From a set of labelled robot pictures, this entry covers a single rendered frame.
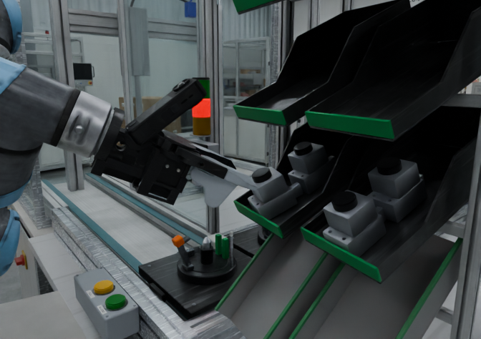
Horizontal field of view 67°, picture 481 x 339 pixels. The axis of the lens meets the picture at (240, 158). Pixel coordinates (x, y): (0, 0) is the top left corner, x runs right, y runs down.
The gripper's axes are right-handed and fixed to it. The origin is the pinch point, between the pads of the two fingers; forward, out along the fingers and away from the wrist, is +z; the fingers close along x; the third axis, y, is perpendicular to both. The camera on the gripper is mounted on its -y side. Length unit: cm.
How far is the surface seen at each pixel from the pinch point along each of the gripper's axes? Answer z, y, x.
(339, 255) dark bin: 9.6, 2.7, 15.4
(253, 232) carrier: 32, 22, -42
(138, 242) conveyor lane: 6, 41, -58
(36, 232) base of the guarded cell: -21, 63, -91
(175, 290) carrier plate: 7.2, 31.9, -19.1
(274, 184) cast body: 4.9, -0.4, 1.8
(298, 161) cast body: 8.3, -5.0, -0.7
